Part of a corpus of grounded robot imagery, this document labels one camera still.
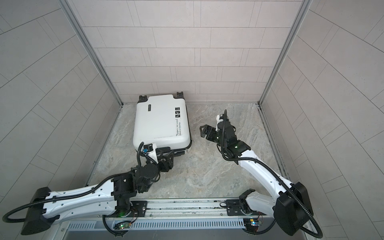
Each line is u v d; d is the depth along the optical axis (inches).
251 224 26.7
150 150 23.4
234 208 28.0
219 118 27.9
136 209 27.8
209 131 26.9
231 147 22.6
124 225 25.3
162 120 32.0
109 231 25.7
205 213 27.8
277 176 17.0
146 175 21.6
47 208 16.2
